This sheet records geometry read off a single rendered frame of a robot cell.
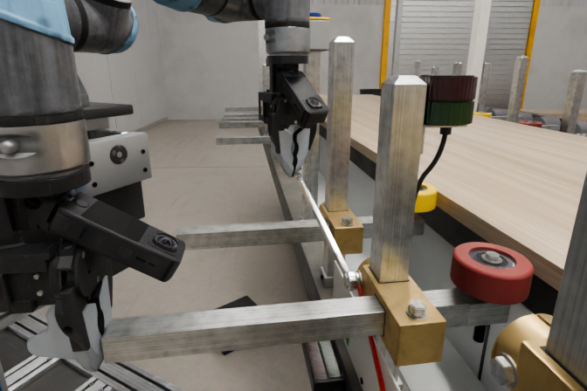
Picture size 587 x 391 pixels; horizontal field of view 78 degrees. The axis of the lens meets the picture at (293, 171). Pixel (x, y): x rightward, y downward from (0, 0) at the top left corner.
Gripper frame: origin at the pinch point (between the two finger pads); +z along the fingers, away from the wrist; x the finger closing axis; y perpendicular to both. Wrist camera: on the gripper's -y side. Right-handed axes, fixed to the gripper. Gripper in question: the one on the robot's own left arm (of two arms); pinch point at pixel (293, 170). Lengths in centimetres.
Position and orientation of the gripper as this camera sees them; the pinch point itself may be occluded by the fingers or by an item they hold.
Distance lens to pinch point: 65.5
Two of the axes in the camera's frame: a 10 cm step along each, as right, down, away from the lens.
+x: -8.8, 1.3, -4.6
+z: 0.0, 9.6, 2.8
